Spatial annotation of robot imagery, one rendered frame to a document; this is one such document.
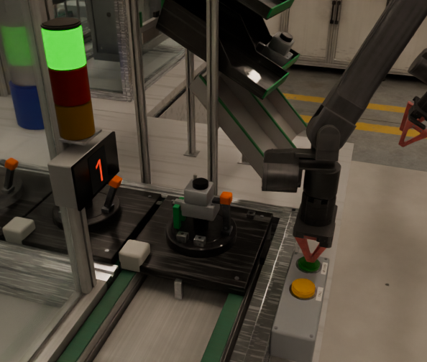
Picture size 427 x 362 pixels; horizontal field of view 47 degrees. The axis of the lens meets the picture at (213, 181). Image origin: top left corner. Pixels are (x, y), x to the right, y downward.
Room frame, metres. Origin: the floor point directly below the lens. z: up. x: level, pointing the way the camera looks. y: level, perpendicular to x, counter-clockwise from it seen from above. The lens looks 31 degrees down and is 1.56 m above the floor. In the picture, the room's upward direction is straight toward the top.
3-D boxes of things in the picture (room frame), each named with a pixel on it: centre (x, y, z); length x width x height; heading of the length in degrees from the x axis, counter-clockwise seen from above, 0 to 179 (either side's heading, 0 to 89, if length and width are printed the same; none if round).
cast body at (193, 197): (0.79, 0.03, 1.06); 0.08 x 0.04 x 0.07; 73
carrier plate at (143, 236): (0.79, 0.02, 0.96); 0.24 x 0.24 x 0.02; 72
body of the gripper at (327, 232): (0.71, -0.18, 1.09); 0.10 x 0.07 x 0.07; 162
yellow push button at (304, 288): (0.64, -0.16, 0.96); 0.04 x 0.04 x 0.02
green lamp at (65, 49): (0.64, 0.19, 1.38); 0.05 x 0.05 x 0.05
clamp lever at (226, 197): (0.78, -0.02, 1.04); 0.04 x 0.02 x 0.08; 72
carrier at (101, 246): (0.87, 0.27, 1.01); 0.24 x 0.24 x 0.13; 72
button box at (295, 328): (0.64, -0.16, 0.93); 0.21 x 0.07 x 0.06; 162
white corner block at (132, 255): (0.73, 0.15, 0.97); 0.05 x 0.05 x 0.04; 72
